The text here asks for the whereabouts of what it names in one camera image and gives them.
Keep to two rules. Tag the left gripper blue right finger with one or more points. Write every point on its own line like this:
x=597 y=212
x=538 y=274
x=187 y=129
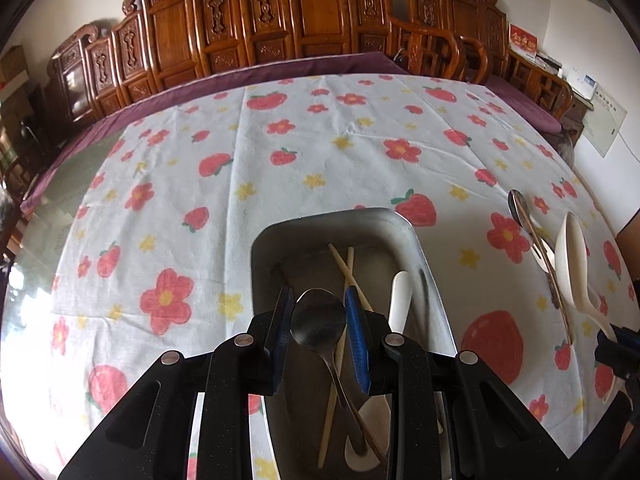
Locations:
x=358 y=338

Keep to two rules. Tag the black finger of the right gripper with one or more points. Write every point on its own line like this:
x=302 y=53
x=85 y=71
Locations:
x=622 y=354

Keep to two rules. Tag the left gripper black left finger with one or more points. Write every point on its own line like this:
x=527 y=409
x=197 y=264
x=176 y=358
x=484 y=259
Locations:
x=278 y=336

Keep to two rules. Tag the stainless steel spoon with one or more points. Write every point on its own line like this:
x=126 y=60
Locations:
x=318 y=321

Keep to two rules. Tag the small cartoon handle spoon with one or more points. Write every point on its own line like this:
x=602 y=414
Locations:
x=519 y=210

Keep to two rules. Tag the white plastic ladle spoon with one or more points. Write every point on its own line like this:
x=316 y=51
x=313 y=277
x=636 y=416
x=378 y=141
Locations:
x=571 y=270

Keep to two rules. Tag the rectangular metal tray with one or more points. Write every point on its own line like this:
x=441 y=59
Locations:
x=355 y=254

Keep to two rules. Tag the strawberry flower print tablecloth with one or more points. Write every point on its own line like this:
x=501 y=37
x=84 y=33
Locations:
x=158 y=255

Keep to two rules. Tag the wooden side table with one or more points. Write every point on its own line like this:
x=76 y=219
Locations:
x=573 y=120

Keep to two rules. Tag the glass coffee table top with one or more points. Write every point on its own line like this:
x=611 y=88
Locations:
x=48 y=226

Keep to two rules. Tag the purple armchair cushion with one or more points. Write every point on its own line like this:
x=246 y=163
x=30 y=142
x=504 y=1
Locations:
x=536 y=116

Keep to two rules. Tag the white telephone device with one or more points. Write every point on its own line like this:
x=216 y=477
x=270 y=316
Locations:
x=581 y=83

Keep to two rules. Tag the purple sofa cushion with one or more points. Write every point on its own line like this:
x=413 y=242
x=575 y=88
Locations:
x=360 y=63

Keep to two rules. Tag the red desk calendar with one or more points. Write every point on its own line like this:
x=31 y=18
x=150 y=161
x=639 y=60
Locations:
x=522 y=42

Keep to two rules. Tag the carved wooden armchair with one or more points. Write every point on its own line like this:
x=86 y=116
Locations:
x=484 y=31

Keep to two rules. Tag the carved wooden sofa bench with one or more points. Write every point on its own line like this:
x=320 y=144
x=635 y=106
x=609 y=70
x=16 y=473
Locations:
x=160 y=44

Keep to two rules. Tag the dark storage cabinet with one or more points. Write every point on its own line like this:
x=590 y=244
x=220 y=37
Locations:
x=25 y=150

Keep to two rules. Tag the cardboard box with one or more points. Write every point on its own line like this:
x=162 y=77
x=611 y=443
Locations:
x=12 y=63

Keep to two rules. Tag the white wall distribution box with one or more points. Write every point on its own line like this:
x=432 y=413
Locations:
x=602 y=123

